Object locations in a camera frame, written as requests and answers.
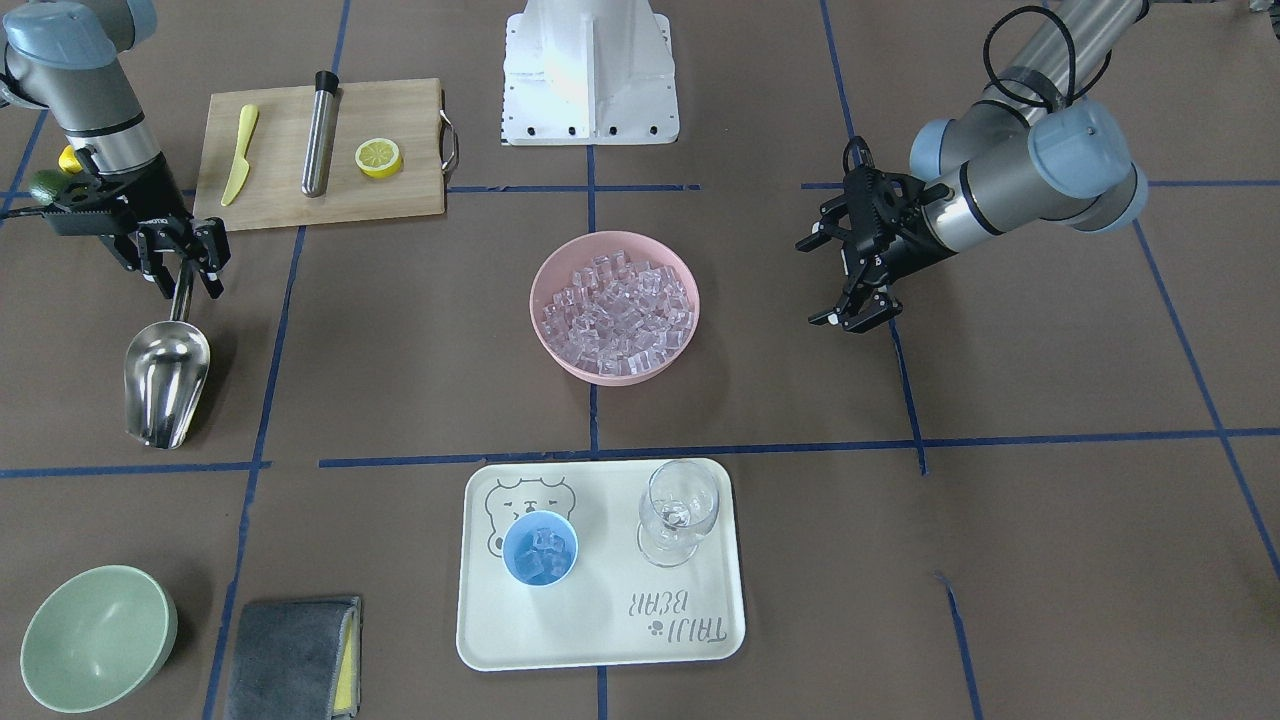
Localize clear wine glass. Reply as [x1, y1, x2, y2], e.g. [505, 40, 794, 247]
[637, 459, 721, 568]

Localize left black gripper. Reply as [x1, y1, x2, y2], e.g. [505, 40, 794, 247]
[796, 140, 957, 334]

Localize pink bowl of ice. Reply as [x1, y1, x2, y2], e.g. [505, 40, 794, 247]
[529, 231, 701, 387]

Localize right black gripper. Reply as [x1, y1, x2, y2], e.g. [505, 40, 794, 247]
[40, 150, 230, 300]

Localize blue plastic cup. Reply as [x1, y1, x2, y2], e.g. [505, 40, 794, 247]
[502, 510, 579, 587]

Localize grey folded cloth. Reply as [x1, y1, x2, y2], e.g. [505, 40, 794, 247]
[224, 594, 364, 719]

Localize cream bear tray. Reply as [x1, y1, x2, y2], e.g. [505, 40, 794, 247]
[456, 457, 748, 673]

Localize metal ice scoop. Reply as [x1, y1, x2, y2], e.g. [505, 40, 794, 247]
[123, 263, 211, 450]

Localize wooden cutting board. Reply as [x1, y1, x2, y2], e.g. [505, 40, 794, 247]
[191, 78, 461, 234]

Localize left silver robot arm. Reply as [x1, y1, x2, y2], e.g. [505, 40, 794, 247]
[796, 1, 1149, 333]

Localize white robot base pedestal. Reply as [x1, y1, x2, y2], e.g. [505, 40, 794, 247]
[500, 1, 681, 147]

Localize green bowl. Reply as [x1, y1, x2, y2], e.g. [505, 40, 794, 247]
[20, 565, 178, 714]

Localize green lime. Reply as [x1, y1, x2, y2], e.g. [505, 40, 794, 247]
[27, 169, 74, 206]

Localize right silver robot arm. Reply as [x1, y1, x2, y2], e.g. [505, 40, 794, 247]
[3, 1, 230, 299]

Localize steel cylinder rod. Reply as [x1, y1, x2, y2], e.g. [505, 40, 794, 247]
[300, 70, 340, 199]

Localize lemon half slice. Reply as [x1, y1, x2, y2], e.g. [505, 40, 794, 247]
[355, 137, 403, 179]

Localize yellow plastic knife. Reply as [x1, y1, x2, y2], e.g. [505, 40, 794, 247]
[220, 104, 260, 208]

